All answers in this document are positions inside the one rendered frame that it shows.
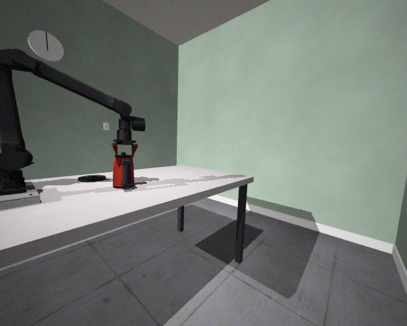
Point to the black round disk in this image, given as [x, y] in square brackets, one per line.
[91, 178]

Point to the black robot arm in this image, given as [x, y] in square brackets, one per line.
[14, 158]

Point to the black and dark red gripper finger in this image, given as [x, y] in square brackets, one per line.
[133, 149]
[116, 150]

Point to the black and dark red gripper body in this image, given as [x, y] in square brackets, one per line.
[125, 138]

